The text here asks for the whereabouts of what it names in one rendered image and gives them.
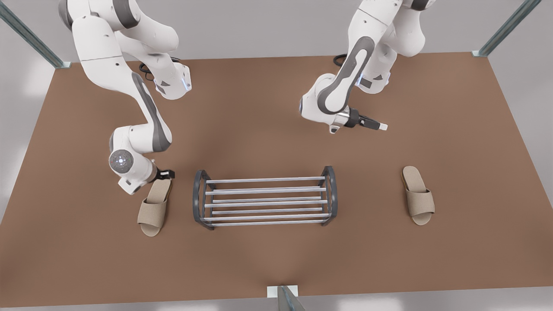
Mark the beige slipper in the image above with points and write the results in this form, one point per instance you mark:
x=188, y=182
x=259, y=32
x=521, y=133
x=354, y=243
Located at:
x=417, y=195
x=155, y=206

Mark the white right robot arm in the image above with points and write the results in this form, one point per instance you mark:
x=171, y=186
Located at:
x=108, y=73

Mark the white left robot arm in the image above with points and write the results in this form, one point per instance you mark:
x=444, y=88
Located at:
x=367, y=47

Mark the grey metal shoe rack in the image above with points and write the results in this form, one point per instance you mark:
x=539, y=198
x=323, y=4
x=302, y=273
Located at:
x=264, y=201

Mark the silver frame post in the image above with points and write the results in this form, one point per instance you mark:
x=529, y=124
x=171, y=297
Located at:
x=30, y=35
x=285, y=298
x=507, y=26

